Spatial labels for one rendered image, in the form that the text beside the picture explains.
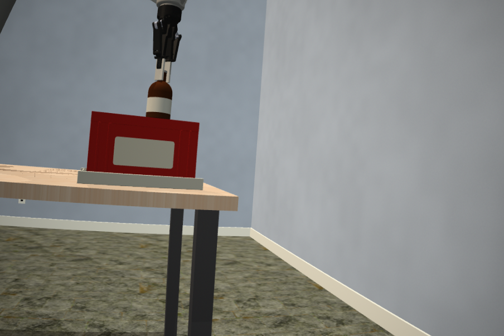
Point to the brown bottle with white and blue cap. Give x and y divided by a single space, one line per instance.
159 99

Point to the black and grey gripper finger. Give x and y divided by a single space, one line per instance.
159 47
171 52

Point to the red divided crate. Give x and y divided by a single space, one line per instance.
131 144

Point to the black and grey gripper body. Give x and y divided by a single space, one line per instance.
169 14

